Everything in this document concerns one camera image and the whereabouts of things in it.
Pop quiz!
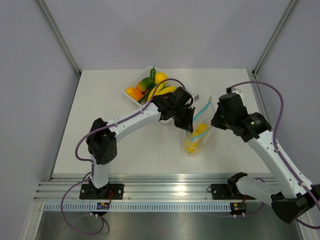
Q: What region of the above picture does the yellow orange mango toy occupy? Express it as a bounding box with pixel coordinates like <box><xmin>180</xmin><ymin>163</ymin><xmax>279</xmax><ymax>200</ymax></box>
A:
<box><xmin>125</xmin><ymin>87</ymin><xmax>144</xmax><ymax>102</ymax></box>

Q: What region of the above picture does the right aluminium frame post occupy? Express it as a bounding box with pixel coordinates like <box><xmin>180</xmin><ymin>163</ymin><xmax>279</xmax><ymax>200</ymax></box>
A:
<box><xmin>252</xmin><ymin>0</ymin><xmax>300</xmax><ymax>78</ymax></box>

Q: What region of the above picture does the aluminium frame post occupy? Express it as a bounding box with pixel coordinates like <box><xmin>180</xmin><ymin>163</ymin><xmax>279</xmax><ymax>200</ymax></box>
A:
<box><xmin>35</xmin><ymin>0</ymin><xmax>82</xmax><ymax>79</ymax></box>
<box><xmin>252</xmin><ymin>0</ymin><xmax>300</xmax><ymax>78</ymax></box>

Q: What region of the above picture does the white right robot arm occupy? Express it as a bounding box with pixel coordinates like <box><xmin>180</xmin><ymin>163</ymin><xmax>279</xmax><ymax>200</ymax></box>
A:
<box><xmin>211</xmin><ymin>92</ymin><xmax>320</xmax><ymax>224</ymax></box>

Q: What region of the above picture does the white slotted cable duct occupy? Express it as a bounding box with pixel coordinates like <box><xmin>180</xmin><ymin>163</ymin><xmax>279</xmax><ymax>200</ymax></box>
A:
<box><xmin>44</xmin><ymin>201</ymin><xmax>231</xmax><ymax>213</ymax></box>

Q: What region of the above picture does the green chili pepper toy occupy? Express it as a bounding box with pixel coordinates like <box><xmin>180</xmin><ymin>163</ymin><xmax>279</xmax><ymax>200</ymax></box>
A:
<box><xmin>149</xmin><ymin>66</ymin><xmax>156</xmax><ymax>80</ymax></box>

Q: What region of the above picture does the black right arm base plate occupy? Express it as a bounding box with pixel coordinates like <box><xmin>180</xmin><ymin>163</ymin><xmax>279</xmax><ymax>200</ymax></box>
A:
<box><xmin>206</xmin><ymin>183</ymin><xmax>255</xmax><ymax>201</ymax></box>

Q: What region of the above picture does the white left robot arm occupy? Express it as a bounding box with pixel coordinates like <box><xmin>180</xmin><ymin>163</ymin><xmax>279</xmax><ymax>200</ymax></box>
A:
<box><xmin>80</xmin><ymin>87</ymin><xmax>195</xmax><ymax>200</ymax></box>

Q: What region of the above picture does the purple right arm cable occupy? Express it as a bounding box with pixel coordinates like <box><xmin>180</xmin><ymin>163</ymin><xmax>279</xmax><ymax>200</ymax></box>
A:
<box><xmin>199</xmin><ymin>81</ymin><xmax>320</xmax><ymax>230</ymax></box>

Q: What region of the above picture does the left aluminium frame post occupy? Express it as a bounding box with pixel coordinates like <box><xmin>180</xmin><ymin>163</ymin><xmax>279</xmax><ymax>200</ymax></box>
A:
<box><xmin>35</xmin><ymin>0</ymin><xmax>82</xmax><ymax>79</ymax></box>

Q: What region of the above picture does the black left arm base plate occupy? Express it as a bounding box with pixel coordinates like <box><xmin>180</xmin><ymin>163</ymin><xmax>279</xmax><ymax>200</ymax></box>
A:
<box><xmin>79</xmin><ymin>183</ymin><xmax>125</xmax><ymax>200</ymax></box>

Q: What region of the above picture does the green bean toy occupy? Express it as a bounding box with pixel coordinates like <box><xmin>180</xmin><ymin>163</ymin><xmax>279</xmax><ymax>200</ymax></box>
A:
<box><xmin>138</xmin><ymin>85</ymin><xmax>156</xmax><ymax>104</ymax></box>

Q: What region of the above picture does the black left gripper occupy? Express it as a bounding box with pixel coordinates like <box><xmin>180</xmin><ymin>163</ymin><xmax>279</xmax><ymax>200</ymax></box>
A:
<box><xmin>171</xmin><ymin>105</ymin><xmax>195</xmax><ymax>133</ymax></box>

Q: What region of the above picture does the yellow banana toy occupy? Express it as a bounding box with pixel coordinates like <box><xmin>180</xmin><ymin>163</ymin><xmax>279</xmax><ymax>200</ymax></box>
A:
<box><xmin>156</xmin><ymin>86</ymin><xmax>177</xmax><ymax>96</ymax></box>
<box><xmin>147</xmin><ymin>83</ymin><xmax>165</xmax><ymax>102</ymax></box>

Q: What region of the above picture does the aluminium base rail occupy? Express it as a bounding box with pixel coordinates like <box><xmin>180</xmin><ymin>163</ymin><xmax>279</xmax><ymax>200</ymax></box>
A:
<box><xmin>33</xmin><ymin>173</ymin><xmax>305</xmax><ymax>203</ymax></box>

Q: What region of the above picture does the clear zip bag teal zipper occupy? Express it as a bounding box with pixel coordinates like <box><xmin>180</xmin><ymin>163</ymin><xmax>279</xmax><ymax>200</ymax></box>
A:
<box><xmin>184</xmin><ymin>96</ymin><xmax>216</xmax><ymax>155</ymax></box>

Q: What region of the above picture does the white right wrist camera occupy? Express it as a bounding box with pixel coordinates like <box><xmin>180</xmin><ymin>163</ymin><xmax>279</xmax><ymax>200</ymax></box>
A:
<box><xmin>231</xmin><ymin>88</ymin><xmax>244</xmax><ymax>98</ymax></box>

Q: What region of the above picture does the yellow lemon toy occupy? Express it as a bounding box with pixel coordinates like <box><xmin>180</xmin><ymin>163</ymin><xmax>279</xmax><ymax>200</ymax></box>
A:
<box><xmin>154</xmin><ymin>72</ymin><xmax>168</xmax><ymax>85</ymax></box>
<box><xmin>185</xmin><ymin>141</ymin><xmax>199</xmax><ymax>154</ymax></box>

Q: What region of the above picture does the green orange mango toy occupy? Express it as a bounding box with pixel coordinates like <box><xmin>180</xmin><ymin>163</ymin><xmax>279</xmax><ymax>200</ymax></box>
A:
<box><xmin>136</xmin><ymin>77</ymin><xmax>155</xmax><ymax>93</ymax></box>

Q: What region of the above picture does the white perforated plastic basket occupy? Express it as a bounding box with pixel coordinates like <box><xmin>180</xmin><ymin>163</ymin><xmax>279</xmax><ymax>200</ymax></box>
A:
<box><xmin>122</xmin><ymin>66</ymin><xmax>181</xmax><ymax>108</ymax></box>

